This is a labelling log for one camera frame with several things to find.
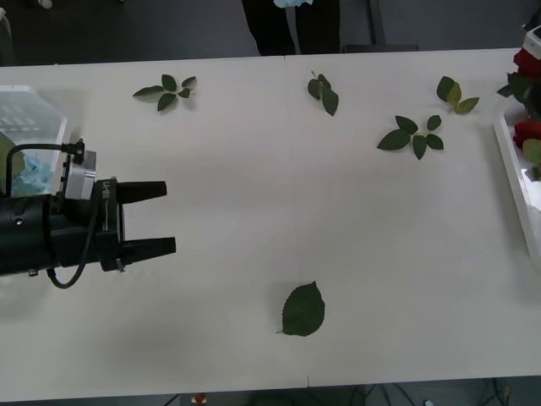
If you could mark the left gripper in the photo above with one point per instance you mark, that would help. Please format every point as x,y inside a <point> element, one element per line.
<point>110,220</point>

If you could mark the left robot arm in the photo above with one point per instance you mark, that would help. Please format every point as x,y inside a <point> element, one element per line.
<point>25,232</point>

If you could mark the shallow white box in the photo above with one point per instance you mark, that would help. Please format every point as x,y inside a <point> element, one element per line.
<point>38,118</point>
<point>513,177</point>

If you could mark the large green leaf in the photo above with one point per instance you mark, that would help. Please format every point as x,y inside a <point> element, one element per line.
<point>304,311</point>

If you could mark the person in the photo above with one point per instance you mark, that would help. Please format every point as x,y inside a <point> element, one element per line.
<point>270,25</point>

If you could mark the leaf twig with yellowish leaf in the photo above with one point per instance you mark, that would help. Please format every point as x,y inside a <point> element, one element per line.
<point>446,86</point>

